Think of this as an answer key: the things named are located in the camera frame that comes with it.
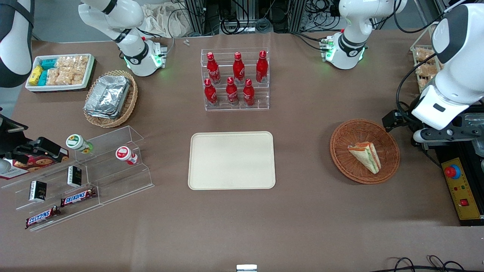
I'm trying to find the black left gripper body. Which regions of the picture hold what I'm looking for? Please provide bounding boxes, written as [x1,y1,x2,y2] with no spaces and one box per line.
[382,110,411,131]

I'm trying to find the triangle sandwich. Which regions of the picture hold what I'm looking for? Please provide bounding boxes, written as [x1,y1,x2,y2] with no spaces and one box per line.
[347,142,381,175]

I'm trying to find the round brown wicker basket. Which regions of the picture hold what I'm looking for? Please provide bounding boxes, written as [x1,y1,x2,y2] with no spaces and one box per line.
[330,119,400,185]

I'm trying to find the oval tan wicker basket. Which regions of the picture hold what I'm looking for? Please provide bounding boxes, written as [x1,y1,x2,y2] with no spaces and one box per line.
[83,70,138,128]

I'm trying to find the beige plastic tray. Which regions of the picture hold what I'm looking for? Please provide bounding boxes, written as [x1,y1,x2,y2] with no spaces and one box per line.
[188,131,276,190]

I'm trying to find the red cookie box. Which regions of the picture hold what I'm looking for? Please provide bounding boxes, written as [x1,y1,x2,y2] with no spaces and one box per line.
[0,148,70,180]

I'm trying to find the green capped drink bottle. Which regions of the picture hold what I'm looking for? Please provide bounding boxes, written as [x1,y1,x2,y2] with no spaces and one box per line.
[66,134,93,155]

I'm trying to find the small black box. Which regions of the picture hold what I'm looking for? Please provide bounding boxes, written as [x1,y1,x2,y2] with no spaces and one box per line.
[29,181,47,202]
[67,165,82,188]

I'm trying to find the bagged fried snack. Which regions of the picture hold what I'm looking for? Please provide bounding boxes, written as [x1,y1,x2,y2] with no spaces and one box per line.
[415,62,444,79]
[414,47,436,64]

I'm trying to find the Snickers chocolate bar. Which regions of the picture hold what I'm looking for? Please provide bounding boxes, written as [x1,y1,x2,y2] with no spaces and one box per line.
[60,188,97,207]
[25,206,61,230]

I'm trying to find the white rectangular snack bin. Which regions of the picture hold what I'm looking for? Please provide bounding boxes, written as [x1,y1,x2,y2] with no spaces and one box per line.
[25,54,95,93]

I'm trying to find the yellow snack pack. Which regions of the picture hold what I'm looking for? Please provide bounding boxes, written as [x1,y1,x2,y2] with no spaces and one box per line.
[29,65,43,86]

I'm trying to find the metal pan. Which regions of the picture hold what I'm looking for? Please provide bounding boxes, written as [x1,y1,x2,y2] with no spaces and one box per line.
[452,112,484,152]

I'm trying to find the clear acrylic stepped display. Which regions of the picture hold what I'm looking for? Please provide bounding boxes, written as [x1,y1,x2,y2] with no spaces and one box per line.
[0,126,155,232]

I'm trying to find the red capped drink bottle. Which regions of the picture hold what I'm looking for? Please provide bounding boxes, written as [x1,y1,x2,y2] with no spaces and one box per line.
[115,146,139,165]

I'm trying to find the stacked aluminium foil trays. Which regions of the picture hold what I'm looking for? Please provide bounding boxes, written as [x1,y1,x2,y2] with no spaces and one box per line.
[84,75,131,119]

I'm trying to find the yellow control box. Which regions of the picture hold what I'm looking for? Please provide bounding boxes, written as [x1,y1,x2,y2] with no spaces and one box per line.
[441,157,484,221]

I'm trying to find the clear acrylic bottle rack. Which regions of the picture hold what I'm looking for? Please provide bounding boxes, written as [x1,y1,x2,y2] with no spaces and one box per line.
[200,48,270,111]

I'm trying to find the red cola bottle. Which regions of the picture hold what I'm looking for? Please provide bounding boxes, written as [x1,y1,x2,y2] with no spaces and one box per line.
[226,77,239,107]
[206,52,221,84]
[233,52,246,84]
[256,50,269,83]
[204,79,219,107]
[243,79,256,107]

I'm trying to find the crumpled white cloth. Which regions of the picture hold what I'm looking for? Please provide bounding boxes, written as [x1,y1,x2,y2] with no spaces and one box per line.
[141,3,190,39]

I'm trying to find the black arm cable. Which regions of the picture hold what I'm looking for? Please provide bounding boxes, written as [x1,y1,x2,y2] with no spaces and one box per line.
[395,52,440,126]

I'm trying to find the black bracket with metal pin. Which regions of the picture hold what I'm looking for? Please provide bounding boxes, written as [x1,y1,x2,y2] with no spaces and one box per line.
[0,116,28,159]

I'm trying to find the black power cable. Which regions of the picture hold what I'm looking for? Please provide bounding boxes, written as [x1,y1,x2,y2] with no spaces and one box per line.
[419,144,444,169]

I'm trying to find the white wire basket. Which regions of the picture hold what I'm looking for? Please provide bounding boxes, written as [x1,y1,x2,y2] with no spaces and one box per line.
[410,22,447,94]

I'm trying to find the black floor cables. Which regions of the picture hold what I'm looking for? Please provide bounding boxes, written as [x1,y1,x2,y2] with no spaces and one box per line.
[379,255,484,272]

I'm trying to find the black cable bundle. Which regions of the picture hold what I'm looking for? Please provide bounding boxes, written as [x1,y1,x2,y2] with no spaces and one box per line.
[219,14,273,35]

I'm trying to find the aluminium frame rack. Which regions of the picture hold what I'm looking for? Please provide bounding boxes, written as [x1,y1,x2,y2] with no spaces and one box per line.
[181,0,343,37]

